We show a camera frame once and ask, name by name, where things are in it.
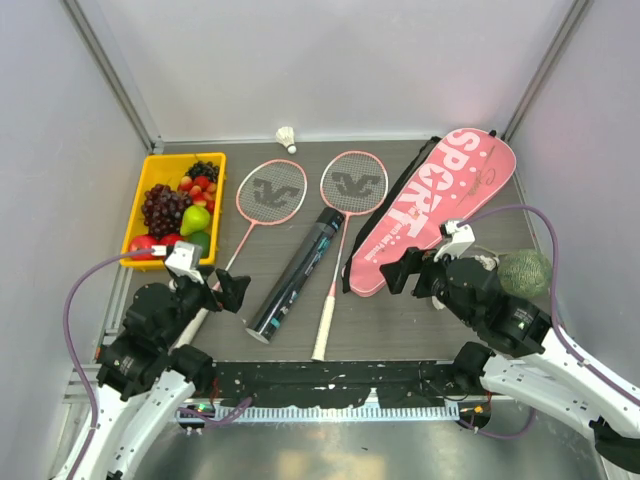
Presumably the white cable duct strip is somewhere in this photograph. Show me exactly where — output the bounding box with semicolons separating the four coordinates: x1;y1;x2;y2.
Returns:
179;403;461;422

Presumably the purple grape bunch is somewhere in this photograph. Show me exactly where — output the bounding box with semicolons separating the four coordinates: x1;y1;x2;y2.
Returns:
141;184;192;240

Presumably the left red apple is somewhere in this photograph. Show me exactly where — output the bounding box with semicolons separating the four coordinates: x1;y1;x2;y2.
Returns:
128;235;158;261

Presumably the yellow plastic bin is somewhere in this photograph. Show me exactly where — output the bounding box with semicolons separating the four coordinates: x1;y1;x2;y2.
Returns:
121;152;227;265

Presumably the left pink badminton racket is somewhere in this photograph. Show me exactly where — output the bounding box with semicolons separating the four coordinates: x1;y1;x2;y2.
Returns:
173;159;307;348

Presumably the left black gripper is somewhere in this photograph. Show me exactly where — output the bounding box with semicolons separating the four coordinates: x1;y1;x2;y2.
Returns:
159;264;250;347

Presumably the pink racket bag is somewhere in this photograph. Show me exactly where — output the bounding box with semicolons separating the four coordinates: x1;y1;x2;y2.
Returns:
341;128;516;297

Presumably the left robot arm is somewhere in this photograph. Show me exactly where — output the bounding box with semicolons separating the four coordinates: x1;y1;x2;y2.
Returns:
56;267;251;479

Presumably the black shuttlecock tube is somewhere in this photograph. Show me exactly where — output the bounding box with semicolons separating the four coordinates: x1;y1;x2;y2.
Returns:
245;207;345;344

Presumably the green pear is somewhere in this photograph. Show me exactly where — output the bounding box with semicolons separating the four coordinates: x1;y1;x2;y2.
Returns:
180;205;211;236

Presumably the white shuttlecock at back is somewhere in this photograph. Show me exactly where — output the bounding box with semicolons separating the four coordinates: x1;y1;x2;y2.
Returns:
275;126;297;155

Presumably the right red apple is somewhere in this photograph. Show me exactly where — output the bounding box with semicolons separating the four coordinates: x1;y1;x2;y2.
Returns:
159;233;184;246

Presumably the green netted melon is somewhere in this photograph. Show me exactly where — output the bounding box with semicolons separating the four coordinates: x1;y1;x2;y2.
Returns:
498;249;552;299

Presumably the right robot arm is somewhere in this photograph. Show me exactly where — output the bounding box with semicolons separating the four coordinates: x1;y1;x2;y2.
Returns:
380;248;639;473

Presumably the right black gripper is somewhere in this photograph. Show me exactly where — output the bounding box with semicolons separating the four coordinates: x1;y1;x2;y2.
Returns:
379;243;477;326

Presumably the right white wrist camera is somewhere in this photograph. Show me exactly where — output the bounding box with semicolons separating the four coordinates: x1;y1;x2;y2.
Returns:
434;220;475;262

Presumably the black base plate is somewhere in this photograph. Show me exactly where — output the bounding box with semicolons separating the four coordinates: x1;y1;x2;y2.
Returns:
216;360;485;409

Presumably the green lime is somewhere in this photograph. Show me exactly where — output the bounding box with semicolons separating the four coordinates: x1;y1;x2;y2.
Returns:
187;231;211;258

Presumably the red apple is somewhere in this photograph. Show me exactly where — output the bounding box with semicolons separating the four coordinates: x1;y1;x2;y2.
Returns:
159;233;184;246
128;235;158;261

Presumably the pink badminton racket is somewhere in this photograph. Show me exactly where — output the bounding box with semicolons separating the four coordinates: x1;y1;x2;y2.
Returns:
311;150;388;362
173;159;307;348

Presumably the right pink badminton racket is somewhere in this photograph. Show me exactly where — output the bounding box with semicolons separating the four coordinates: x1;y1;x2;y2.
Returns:
311;150;388;362

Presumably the black grape bunch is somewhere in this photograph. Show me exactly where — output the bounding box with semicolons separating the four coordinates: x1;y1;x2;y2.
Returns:
185;161;220;183

